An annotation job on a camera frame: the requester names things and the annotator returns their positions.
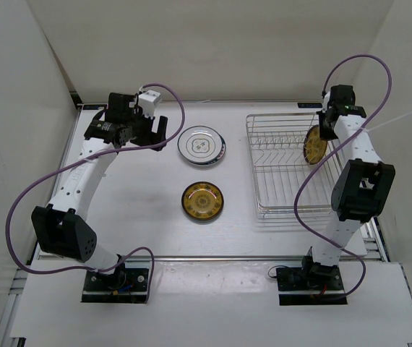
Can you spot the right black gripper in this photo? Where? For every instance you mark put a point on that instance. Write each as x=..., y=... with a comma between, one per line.
x=324, y=134

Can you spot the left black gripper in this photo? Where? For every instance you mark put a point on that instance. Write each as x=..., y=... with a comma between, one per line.
x=150, y=136

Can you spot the yellow patterned plate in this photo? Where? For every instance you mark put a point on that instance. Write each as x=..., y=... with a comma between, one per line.
x=315, y=147
x=202, y=201

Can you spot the white plate teal line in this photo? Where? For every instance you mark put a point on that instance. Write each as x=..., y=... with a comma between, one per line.
x=200, y=144

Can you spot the dark blue rim plate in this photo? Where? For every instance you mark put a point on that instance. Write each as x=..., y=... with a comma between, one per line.
x=222, y=148

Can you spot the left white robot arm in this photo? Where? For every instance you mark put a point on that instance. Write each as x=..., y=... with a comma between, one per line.
x=61, y=226

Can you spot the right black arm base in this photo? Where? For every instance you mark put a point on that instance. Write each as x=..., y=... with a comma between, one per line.
x=296, y=289

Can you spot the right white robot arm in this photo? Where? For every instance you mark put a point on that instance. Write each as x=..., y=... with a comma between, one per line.
x=363, y=185

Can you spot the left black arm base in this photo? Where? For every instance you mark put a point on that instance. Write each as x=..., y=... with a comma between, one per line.
x=126, y=285

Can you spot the dark blue label sticker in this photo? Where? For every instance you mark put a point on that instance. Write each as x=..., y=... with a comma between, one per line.
x=309, y=105

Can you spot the left dark label sticker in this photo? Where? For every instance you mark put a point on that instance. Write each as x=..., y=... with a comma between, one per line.
x=93, y=107

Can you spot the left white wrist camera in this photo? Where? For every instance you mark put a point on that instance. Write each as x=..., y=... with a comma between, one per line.
x=148, y=100

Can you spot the metal wire dish rack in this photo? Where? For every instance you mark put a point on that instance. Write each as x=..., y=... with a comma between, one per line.
x=275, y=142

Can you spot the aluminium table rail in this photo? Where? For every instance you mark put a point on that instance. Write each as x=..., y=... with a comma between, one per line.
x=198, y=258

